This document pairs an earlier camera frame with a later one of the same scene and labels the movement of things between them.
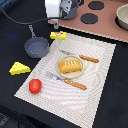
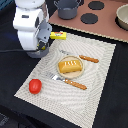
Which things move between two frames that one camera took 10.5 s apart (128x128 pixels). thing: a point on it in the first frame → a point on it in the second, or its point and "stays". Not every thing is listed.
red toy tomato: [35, 86] stays
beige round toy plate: [70, 75] stays
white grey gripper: [65, 7] → [32, 28]
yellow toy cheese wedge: [18, 68] → [42, 48]
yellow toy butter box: [58, 35] stays
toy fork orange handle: [66, 80] stays
